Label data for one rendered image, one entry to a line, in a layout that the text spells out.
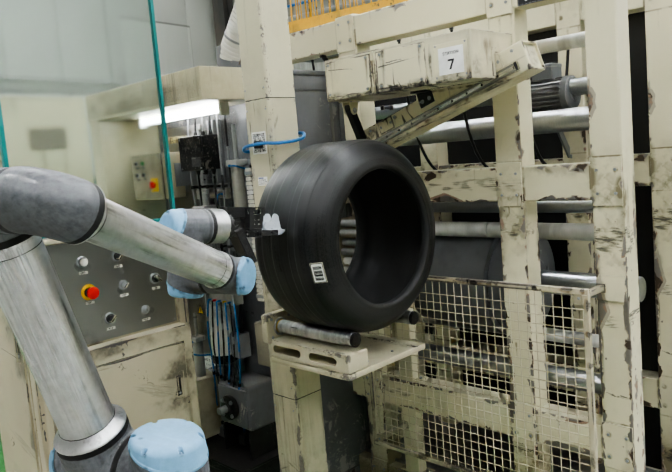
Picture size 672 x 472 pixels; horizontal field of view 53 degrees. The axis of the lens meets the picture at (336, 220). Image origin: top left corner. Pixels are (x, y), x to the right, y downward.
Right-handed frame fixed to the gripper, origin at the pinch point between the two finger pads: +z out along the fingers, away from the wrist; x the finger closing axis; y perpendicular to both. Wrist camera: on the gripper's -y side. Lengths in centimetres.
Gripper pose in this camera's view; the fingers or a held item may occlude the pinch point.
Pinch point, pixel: (280, 232)
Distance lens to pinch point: 190.1
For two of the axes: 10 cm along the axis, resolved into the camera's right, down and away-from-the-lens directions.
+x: -7.1, -0.1, 7.1
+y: 0.0, -10.0, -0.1
